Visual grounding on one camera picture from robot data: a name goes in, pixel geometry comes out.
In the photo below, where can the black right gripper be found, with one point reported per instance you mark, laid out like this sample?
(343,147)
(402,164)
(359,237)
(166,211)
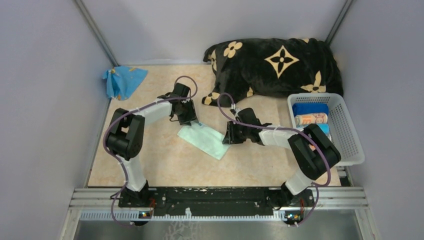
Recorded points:
(230,138)

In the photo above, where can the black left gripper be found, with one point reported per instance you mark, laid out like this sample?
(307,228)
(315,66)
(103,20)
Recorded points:
(190,116)

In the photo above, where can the mint green towel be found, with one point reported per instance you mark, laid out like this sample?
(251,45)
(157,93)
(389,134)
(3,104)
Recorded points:
(205,138)

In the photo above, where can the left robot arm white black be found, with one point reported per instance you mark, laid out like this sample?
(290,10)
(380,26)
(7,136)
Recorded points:
(124,137)

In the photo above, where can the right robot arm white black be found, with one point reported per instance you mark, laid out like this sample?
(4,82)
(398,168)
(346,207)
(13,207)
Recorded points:
(314,152)

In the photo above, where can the black beige flower blanket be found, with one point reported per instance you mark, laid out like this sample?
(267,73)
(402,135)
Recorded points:
(270,67)

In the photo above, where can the light blue crumpled cloth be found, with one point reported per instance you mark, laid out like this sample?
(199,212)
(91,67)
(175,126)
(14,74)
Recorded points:
(122,81)

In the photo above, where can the dark blue rolled towel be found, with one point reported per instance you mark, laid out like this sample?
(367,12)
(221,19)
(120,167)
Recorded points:
(309,108)

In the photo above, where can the beige orange rolled towel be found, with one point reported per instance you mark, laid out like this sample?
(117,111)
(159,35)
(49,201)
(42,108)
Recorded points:
(311,118)

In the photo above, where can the cyan rolled towel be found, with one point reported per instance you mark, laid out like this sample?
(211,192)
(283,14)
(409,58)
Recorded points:
(324,127)

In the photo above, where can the white plastic basket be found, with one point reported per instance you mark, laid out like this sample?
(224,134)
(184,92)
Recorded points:
(341,128)

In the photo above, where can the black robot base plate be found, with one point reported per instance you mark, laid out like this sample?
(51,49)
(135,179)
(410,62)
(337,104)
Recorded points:
(217,201)

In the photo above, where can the aluminium rail frame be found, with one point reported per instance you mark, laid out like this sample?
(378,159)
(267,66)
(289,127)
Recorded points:
(100,204)

